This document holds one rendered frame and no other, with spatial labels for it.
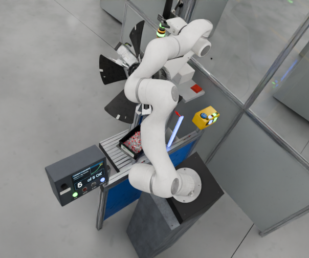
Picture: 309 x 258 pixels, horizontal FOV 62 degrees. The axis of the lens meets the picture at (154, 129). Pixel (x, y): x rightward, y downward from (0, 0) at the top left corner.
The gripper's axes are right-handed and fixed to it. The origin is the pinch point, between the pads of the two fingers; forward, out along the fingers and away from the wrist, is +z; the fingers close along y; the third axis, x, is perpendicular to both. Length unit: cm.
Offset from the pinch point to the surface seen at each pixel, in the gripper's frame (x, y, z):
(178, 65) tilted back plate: -45, 30, 3
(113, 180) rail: -80, -48, -37
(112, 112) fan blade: -70, -24, 4
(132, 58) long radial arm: -52, 9, 31
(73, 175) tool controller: -41, -74, -40
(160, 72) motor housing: -48, 15, 5
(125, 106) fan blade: -65, -15, 1
